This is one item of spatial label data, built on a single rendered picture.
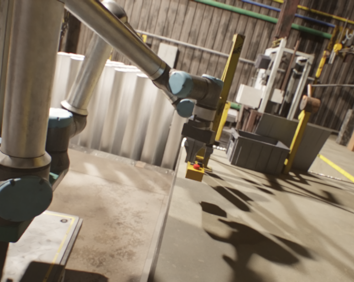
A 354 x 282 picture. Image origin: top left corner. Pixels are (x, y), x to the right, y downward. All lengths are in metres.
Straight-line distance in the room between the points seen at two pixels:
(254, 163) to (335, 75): 7.63
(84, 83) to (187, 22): 7.41
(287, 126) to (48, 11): 1.97
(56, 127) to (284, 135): 1.72
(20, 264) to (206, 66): 7.84
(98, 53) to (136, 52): 0.52
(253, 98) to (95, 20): 5.40
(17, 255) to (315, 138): 2.16
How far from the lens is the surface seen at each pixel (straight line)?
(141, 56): 1.07
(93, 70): 1.56
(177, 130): 3.72
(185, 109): 1.36
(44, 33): 0.80
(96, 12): 0.99
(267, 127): 2.38
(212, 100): 1.12
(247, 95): 6.19
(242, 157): 2.12
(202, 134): 1.15
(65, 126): 1.46
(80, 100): 1.60
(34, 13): 0.80
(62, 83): 4.36
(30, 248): 1.57
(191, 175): 1.26
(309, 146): 2.55
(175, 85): 1.05
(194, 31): 8.81
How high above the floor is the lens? 1.28
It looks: 15 degrees down
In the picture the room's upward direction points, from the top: 15 degrees clockwise
